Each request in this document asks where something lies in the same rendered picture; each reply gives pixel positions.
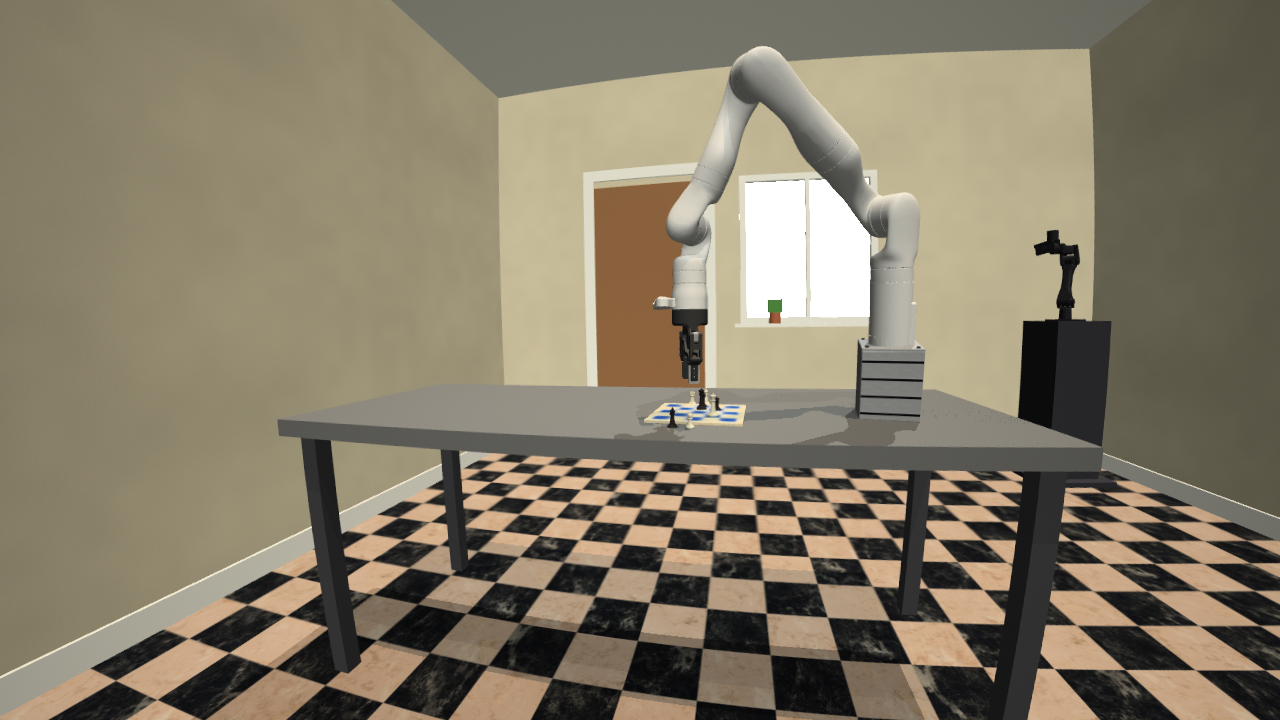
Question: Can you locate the blue and cream chessboard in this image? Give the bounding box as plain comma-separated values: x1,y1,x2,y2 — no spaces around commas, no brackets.
644,404,746,427

